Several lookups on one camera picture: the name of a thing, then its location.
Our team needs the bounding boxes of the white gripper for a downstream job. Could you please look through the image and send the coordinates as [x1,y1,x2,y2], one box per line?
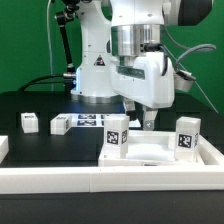
[110,53,174,130]

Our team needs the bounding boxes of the white square table top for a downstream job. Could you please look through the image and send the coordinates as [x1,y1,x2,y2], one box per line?
[98,131,204,167]

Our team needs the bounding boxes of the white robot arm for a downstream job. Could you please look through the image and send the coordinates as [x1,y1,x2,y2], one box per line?
[71,0,213,130]

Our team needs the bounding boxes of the fiducial marker sheet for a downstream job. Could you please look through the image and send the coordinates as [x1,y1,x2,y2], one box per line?
[71,113,143,128]

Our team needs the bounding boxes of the white left barrier piece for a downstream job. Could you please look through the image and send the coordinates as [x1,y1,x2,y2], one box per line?
[0,136,9,164]

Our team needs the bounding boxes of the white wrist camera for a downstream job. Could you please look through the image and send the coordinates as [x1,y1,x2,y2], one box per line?
[174,70,196,92]

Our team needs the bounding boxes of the grey cable right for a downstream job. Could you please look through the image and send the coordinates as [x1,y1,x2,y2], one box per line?
[193,79,219,114]

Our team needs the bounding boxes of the grey cable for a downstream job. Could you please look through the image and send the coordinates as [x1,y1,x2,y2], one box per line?
[193,79,219,114]
[46,0,55,92]

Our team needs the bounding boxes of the black cables at base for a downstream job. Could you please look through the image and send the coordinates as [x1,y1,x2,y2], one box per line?
[18,73,77,93]

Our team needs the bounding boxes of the white front barrier wall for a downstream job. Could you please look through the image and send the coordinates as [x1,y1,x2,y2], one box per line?
[0,134,224,195]

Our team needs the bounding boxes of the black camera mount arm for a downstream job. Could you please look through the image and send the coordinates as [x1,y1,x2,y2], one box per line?
[55,0,80,85]

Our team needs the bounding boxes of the grey cable left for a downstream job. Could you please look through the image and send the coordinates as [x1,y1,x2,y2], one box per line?
[46,0,55,92]

